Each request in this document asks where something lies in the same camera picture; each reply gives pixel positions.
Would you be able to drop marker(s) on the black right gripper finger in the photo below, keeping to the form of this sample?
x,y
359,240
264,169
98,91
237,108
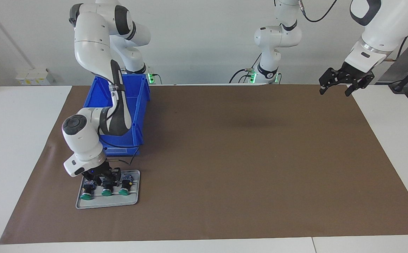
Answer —
x,y
116,175
97,180

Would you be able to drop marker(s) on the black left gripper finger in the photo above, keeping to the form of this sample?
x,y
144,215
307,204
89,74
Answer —
x,y
330,77
364,81

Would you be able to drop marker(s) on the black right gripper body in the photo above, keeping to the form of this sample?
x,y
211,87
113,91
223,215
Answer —
x,y
100,171

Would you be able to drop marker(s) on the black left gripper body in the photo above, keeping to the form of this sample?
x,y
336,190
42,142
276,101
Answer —
x,y
353,73

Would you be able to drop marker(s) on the green push button switch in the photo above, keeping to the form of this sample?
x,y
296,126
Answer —
x,y
86,194
107,191
124,189

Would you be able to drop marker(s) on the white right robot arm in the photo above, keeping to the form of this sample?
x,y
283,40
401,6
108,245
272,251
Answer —
x,y
88,42

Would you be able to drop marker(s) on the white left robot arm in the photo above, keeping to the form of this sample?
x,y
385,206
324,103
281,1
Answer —
x,y
390,21

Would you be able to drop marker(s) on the grey metal tray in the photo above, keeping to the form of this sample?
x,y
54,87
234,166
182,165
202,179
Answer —
x,y
109,202

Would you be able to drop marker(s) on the blue plastic storage bin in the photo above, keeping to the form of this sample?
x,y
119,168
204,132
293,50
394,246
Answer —
x,y
139,105

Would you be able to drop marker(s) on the green lit base connector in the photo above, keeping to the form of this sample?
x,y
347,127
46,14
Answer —
x,y
151,77
252,76

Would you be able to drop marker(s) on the brown table mat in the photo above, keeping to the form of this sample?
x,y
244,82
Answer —
x,y
225,175

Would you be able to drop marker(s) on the white wall socket box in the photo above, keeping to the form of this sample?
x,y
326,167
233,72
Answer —
x,y
33,77

